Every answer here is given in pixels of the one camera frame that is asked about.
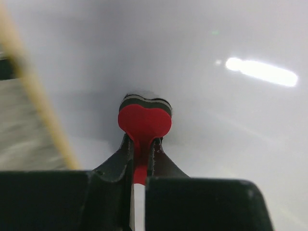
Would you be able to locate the red whiteboard eraser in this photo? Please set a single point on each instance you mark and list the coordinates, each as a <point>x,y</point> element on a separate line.
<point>144,120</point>

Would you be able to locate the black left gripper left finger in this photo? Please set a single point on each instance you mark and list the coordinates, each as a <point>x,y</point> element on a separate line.
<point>70,200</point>

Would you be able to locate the yellow framed whiteboard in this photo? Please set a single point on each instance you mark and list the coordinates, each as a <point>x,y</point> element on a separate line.
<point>234,71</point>

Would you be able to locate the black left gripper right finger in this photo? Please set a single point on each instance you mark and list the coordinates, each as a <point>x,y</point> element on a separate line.
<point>176,202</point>

